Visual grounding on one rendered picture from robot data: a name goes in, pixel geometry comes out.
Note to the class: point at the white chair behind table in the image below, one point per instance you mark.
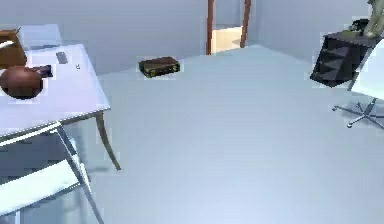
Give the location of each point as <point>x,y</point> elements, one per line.
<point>40,35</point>

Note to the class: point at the dark flat phone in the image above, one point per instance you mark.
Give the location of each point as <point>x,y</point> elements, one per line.
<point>46,70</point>

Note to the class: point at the brown box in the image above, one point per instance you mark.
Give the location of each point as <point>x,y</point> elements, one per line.
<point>11,50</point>

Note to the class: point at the brown door frame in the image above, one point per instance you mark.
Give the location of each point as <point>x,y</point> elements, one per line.
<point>209,26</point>

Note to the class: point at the grey green statue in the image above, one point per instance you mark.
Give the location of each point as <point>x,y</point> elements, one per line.
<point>375,18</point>

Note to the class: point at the grey remote control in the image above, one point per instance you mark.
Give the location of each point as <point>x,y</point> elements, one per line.
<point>62,57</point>

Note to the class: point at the dark brown suitcase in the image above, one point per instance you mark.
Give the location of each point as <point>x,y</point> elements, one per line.
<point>159,66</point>

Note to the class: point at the white folding chair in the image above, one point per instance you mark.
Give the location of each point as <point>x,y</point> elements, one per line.
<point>40,185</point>

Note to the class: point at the brown round ball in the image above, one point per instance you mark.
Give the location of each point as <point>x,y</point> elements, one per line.
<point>20,82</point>

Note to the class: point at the black faceted cabinet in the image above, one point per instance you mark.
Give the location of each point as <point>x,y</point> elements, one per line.
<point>336,60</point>

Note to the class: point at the white swivel chair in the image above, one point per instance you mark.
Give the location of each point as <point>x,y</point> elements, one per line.
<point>370,80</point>

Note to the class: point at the black telephone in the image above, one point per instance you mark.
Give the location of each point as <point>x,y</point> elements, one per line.
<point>359,25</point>

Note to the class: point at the white table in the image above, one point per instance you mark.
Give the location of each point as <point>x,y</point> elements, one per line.
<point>66,93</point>

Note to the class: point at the small white object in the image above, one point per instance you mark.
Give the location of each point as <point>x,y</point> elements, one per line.
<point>78,66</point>

